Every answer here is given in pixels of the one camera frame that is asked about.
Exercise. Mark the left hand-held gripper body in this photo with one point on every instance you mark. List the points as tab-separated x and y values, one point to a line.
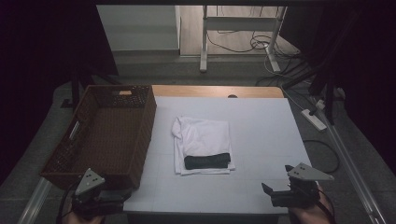
89	183

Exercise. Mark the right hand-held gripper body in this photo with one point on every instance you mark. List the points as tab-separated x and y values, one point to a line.
299	193

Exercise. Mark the brown woven basket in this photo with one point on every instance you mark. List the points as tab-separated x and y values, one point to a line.
109	137

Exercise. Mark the white garment black waistband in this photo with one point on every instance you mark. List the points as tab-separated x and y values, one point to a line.
202	137

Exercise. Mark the person's right hand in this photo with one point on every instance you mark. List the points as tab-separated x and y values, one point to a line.
308	216

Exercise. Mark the person's left hand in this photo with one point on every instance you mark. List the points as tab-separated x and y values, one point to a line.
82	220

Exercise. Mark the white table cover sheet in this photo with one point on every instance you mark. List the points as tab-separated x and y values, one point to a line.
261	133

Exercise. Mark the white power strip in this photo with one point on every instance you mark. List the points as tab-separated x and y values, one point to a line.
313	119

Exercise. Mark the black tripod stand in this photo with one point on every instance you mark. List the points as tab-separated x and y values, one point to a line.
75	90
330	93

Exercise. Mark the wooden table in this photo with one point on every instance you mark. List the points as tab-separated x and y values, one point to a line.
202	91

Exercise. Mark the aluminium rail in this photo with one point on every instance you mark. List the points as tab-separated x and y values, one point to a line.
355	174
34	202

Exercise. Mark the white metal stand frame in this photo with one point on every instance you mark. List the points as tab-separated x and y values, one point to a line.
239	24

